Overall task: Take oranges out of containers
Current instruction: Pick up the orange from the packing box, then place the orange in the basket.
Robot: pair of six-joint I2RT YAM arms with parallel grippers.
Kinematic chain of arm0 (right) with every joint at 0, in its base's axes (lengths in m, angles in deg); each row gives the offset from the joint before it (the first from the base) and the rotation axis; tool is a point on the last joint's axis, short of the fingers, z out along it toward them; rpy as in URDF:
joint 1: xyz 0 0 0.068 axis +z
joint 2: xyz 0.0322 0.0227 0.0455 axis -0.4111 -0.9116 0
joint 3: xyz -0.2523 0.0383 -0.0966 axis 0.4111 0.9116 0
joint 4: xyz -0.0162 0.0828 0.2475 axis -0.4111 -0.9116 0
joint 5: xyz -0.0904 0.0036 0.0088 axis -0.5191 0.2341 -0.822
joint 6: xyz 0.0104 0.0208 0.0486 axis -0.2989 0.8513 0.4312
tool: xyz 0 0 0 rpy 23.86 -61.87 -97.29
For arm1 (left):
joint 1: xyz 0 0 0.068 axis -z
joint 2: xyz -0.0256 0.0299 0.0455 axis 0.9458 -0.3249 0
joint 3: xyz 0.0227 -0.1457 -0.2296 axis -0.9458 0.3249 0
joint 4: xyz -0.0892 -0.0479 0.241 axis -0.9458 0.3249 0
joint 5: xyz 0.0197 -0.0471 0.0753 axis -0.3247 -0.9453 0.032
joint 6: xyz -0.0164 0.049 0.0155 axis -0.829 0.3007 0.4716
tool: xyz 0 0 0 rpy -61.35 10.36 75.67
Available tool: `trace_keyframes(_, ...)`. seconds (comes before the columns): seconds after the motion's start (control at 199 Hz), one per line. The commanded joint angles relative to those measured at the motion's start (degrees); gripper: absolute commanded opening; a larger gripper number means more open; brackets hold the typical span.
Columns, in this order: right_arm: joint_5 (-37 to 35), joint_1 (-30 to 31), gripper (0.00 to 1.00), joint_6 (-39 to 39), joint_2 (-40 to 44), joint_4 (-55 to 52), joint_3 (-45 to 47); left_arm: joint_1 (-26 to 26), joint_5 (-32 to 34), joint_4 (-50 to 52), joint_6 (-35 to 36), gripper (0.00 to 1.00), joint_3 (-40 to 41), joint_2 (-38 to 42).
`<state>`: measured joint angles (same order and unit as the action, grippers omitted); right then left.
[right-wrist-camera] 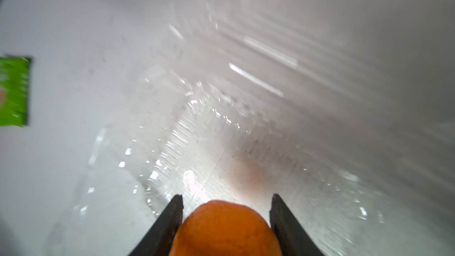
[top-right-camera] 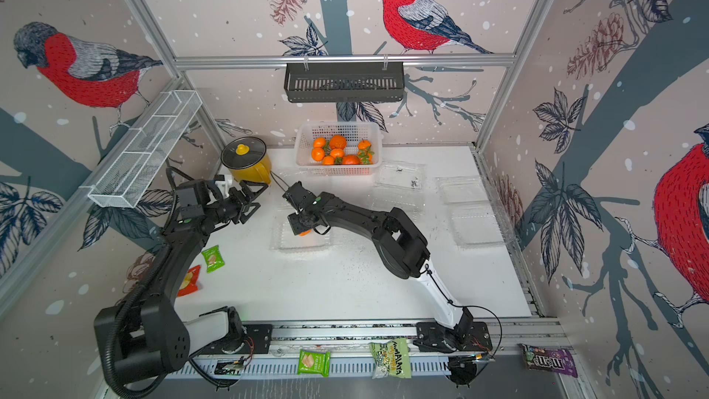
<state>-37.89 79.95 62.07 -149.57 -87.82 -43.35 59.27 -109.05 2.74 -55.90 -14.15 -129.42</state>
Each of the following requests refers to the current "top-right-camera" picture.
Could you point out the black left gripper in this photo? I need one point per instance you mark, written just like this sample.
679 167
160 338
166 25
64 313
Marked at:
251 196

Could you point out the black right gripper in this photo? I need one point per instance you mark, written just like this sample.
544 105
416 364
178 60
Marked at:
295 224

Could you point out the clear clamshell oranges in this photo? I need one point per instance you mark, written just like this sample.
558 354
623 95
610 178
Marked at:
284 240

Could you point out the orange large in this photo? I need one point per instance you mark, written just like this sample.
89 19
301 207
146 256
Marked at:
351 160

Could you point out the orange medium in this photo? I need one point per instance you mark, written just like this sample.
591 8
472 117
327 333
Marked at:
338 142

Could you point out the clear clamshell three oranges branch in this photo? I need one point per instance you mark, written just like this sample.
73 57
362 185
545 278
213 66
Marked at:
399 185

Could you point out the clear clamshell four oranges branch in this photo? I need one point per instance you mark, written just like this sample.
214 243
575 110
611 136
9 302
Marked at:
473 221

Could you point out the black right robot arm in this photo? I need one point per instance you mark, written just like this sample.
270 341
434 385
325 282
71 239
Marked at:
403 250

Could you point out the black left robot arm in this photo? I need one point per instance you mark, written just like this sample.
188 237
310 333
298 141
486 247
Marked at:
142 339

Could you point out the yellow pot with lid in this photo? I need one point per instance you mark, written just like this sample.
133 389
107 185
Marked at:
247 159

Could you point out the white plastic basket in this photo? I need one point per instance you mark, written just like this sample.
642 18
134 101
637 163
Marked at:
352 131

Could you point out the green snack packet on table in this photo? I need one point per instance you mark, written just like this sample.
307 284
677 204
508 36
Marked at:
213 259

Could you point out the orange red snack packet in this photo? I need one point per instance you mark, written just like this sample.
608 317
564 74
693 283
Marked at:
190 282

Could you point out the green snack packet small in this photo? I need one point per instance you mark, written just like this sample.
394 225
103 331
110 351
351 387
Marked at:
313 363

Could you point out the green snack packet large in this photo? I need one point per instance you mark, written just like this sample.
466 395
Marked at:
391 359

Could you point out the purple candy packet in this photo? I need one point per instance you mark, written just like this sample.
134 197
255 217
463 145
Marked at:
555 360

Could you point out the white wire wall shelf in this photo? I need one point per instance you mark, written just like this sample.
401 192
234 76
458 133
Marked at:
130 175

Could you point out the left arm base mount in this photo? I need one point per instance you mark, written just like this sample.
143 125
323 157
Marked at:
255 340

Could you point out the black hanging wire shelf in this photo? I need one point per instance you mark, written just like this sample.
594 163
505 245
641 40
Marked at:
376 82

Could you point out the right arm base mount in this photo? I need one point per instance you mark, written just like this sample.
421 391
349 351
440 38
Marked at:
432 337

